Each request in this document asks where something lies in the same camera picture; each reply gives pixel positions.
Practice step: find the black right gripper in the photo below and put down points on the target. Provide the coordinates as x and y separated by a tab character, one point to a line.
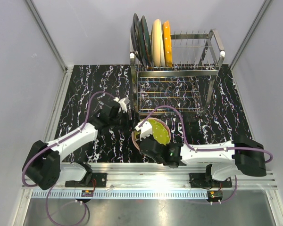
151	137

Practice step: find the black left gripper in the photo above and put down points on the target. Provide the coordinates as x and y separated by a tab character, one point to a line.
129	124

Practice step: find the cream plate with bear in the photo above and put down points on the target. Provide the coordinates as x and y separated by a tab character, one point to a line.
162	55

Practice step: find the blue glazed plate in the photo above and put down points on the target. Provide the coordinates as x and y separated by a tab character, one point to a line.
145	43

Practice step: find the orange polka dot plate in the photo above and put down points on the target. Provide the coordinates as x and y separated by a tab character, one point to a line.
167	43

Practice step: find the dark striped rim plate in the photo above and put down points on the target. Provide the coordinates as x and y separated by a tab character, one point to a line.
134	38

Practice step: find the yellow plate with drawing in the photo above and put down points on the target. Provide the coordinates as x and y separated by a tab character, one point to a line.
155	35

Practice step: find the yellow wavy plate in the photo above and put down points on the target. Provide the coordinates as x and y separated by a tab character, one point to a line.
151	127

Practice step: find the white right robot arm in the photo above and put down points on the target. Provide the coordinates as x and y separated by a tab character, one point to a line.
241	156

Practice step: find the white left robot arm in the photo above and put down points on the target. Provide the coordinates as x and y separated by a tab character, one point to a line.
44	164

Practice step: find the pink bottom plate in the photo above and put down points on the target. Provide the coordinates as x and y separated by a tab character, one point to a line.
160	132

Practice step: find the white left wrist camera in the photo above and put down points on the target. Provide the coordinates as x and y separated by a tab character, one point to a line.
123	104

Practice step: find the aluminium front rail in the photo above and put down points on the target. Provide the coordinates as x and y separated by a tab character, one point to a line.
152	176

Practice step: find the slotted cable duct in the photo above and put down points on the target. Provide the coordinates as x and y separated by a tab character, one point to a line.
121	194

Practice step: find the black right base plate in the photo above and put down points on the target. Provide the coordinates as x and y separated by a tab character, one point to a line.
198	180

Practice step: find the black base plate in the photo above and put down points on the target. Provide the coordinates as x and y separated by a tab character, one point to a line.
198	180
94	179

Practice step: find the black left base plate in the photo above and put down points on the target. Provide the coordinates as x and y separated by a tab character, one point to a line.
94	179

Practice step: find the steel wire dish rack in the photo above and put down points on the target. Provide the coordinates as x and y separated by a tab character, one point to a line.
188	84

